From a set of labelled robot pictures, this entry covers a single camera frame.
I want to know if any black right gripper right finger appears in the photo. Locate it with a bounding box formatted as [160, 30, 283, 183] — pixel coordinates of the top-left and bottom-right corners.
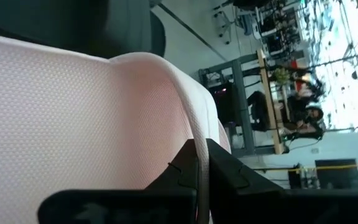
[206, 138, 358, 224]

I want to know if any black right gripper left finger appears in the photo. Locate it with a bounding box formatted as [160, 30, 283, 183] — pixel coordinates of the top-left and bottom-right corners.
[37, 138, 198, 224]

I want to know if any pink slide sandal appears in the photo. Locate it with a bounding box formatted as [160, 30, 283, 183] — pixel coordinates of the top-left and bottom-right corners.
[0, 30, 232, 224]

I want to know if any black slide sandal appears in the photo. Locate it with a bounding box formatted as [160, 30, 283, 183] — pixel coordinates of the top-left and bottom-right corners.
[0, 0, 167, 60]

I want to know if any person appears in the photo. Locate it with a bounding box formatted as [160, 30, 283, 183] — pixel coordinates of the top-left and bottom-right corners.
[247, 90, 326, 141]

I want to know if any computer tower with blue lights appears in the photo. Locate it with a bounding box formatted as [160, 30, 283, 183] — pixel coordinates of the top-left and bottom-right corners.
[208, 81, 239, 127]

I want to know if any small potted plant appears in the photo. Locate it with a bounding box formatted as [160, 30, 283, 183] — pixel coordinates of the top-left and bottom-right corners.
[273, 67, 291, 86]

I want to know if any yellow cable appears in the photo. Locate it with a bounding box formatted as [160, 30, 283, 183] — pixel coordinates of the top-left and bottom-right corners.
[253, 164, 358, 172]

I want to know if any wooden desk black frame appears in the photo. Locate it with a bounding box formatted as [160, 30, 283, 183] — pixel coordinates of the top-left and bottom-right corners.
[198, 49, 287, 156]

